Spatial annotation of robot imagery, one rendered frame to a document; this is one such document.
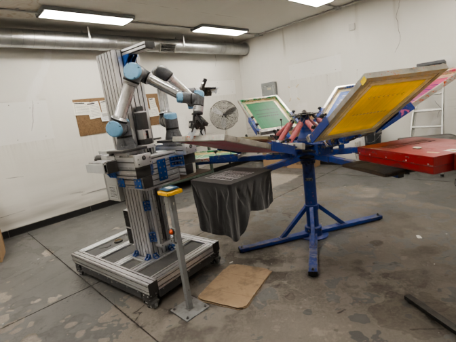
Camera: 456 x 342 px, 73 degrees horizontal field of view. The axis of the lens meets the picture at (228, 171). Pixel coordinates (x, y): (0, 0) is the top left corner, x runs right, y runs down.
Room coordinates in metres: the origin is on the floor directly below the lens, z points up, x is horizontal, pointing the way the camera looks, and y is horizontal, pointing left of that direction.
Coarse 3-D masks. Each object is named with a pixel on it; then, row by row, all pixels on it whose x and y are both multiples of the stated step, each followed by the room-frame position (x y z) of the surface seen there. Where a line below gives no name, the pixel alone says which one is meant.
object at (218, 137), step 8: (176, 136) 2.37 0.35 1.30; (184, 136) 2.30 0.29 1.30; (200, 136) 2.16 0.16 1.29; (208, 136) 2.10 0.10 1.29; (216, 136) 2.04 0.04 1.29; (224, 136) 1.98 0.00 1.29; (232, 136) 2.03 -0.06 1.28; (248, 144) 2.13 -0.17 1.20; (256, 144) 2.19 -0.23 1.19; (264, 144) 2.25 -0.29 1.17; (248, 152) 2.82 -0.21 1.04
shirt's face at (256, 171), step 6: (228, 168) 2.66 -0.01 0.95; (234, 168) 2.62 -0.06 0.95; (240, 168) 2.59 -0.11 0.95; (246, 168) 2.55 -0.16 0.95; (252, 168) 2.52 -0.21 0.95; (258, 168) 2.49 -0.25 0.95; (264, 168) 2.46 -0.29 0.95; (210, 174) 2.49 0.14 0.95; (252, 174) 2.29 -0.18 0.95; (198, 180) 2.33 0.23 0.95; (204, 180) 2.30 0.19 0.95; (210, 180) 2.27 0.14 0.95; (216, 180) 2.24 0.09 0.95; (222, 180) 2.22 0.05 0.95; (228, 180) 2.19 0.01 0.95; (234, 180) 2.17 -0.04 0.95
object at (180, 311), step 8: (160, 192) 2.11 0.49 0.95; (168, 192) 2.07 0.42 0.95; (176, 192) 2.10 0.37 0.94; (168, 200) 2.13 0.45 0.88; (176, 216) 2.13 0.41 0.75; (176, 224) 2.12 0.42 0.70; (176, 232) 2.12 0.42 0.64; (176, 240) 2.12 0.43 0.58; (176, 248) 2.13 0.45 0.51; (184, 256) 2.14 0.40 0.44; (184, 264) 2.13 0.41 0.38; (184, 272) 2.12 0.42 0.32; (184, 280) 2.11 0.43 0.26; (184, 288) 2.13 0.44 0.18; (184, 304) 2.20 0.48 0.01; (192, 304) 2.14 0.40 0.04; (200, 304) 2.17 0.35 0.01; (176, 312) 2.11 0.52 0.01; (184, 312) 2.09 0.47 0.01; (192, 312) 2.08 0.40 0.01; (200, 312) 2.07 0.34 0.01
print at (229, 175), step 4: (224, 172) 2.50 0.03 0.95; (228, 172) 2.48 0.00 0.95; (232, 172) 2.46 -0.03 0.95; (236, 172) 2.44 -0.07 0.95; (240, 172) 2.42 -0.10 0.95; (244, 172) 2.40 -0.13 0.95; (248, 172) 2.38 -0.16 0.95; (252, 172) 2.36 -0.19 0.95; (208, 176) 2.42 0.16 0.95; (212, 176) 2.40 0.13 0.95; (216, 176) 2.38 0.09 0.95; (220, 176) 2.37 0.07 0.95; (224, 176) 2.35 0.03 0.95; (228, 176) 2.33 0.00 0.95; (232, 176) 2.31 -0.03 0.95; (236, 176) 2.29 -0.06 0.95; (240, 176) 2.27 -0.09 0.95
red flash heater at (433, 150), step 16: (384, 144) 1.99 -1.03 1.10; (400, 144) 1.91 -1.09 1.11; (416, 144) 1.85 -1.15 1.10; (432, 144) 1.78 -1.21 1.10; (448, 144) 1.72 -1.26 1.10; (368, 160) 1.92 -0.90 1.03; (384, 160) 1.79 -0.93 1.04; (400, 160) 1.67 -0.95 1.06; (416, 160) 1.56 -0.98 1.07; (432, 160) 1.47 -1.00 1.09; (448, 160) 1.48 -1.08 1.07
